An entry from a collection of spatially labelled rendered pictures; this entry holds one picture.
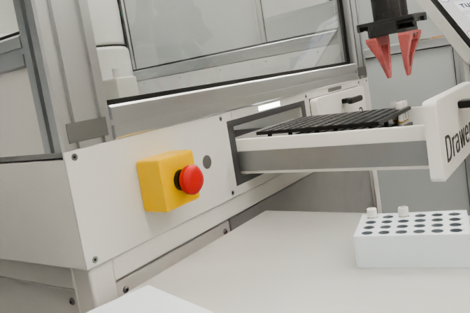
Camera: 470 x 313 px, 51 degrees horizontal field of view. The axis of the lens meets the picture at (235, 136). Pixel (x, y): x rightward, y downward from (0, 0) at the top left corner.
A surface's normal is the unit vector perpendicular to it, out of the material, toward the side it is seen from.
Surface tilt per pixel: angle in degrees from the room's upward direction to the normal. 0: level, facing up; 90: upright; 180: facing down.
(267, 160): 90
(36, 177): 90
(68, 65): 90
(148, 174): 90
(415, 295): 0
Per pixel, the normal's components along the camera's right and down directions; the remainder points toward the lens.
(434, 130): -0.56, 0.18
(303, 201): 0.81, -0.07
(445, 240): -0.37, 0.16
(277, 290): -0.16, -0.98
